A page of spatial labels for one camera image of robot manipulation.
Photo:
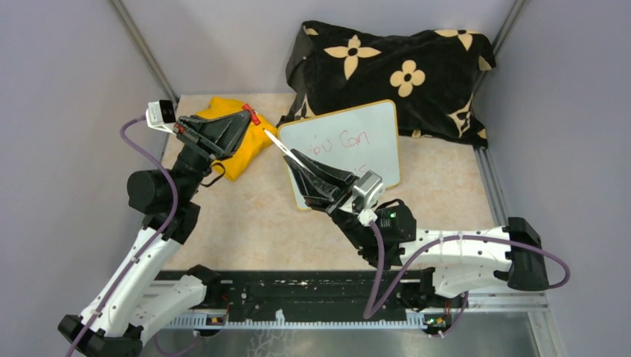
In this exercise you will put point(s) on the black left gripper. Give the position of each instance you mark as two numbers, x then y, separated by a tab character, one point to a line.
218	137

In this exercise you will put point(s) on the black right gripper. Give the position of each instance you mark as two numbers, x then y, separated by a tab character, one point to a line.
323	186

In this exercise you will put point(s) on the red marker cap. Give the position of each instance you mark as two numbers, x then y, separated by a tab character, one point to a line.
253	115

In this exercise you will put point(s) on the white red marker pen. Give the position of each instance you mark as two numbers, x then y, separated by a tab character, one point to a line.
283	148

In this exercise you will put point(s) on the yellow-framed whiteboard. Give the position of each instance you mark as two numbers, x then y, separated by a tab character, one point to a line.
357	140

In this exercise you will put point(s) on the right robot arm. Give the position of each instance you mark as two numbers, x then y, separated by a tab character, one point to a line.
387	235

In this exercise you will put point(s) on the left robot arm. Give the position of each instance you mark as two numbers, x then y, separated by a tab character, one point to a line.
119	322

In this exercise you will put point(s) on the yellow folded cloth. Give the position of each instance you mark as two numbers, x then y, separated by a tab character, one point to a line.
253	143

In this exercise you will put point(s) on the black floral pillow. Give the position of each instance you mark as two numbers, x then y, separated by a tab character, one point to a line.
429	76

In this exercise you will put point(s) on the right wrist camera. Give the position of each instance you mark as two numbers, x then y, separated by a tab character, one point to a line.
366	192

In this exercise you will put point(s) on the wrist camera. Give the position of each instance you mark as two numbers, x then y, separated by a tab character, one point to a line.
161	115
366	192

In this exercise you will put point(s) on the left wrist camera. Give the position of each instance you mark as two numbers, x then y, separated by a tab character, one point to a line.
161	115

